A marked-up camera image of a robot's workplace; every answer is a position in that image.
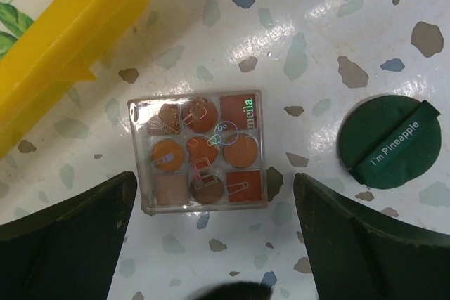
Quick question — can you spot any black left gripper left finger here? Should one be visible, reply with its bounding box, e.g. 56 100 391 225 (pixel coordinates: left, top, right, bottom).
1 171 137 299

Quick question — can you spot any nine-pan orange eyeshadow palette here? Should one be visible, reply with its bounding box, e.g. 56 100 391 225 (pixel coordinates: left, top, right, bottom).
127 90 268 215

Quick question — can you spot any green powder puff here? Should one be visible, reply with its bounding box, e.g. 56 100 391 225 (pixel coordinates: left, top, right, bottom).
337 95 442 190

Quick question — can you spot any yellow plastic tray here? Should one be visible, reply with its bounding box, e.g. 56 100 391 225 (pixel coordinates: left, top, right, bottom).
1 0 148 155

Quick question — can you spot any black fan makeup brush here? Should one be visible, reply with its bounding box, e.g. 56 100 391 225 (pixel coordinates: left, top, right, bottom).
193 281 273 300

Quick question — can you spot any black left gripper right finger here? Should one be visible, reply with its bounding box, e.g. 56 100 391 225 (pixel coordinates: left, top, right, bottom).
293 174 449 299

